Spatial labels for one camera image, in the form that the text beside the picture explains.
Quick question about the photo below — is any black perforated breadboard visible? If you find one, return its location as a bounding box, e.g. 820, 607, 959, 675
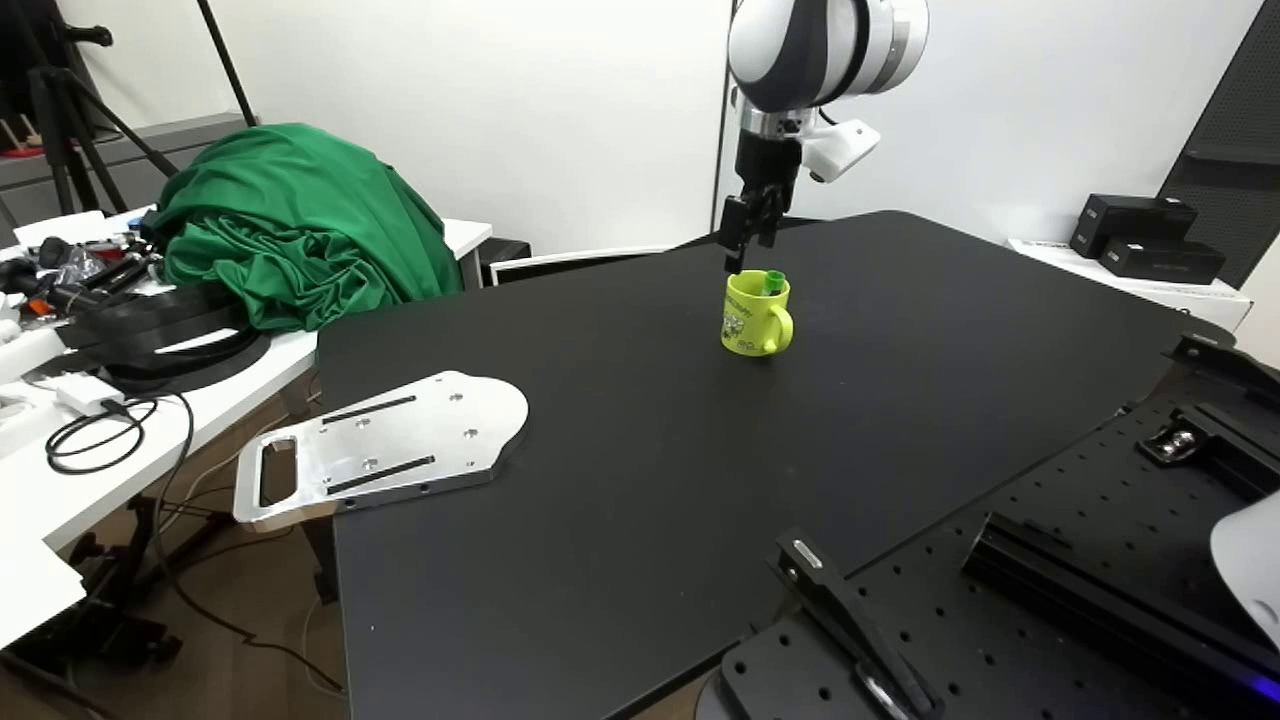
717, 341, 1280, 720

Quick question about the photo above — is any grey metal plate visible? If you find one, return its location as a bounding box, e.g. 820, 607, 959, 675
226, 369, 537, 533

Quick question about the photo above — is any black bag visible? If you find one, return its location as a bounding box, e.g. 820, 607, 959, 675
56, 284, 279, 393

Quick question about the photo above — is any white side table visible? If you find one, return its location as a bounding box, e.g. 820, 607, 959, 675
0, 205, 499, 656

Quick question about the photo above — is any black rail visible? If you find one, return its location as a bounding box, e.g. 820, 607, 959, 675
959, 509, 1280, 686

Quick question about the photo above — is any green cloth heap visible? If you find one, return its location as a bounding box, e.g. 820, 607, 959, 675
135, 118, 465, 341

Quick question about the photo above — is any metal bracket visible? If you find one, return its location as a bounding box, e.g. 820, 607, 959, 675
1135, 396, 1280, 509

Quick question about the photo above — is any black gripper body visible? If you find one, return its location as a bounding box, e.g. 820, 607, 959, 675
732, 127, 806, 211

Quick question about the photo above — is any black floor box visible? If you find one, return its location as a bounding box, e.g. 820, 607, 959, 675
457, 237, 540, 293

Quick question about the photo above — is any black pole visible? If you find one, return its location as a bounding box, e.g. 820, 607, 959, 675
190, 0, 263, 130

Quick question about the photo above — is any black tripod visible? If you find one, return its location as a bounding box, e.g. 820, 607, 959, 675
0, 0, 180, 219

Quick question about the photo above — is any black cable loop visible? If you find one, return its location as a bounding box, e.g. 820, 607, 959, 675
40, 389, 201, 478

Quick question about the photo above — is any yellow-green mug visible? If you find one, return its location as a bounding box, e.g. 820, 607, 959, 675
717, 265, 800, 363

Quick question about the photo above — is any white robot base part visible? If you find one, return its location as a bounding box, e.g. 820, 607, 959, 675
1206, 489, 1280, 620

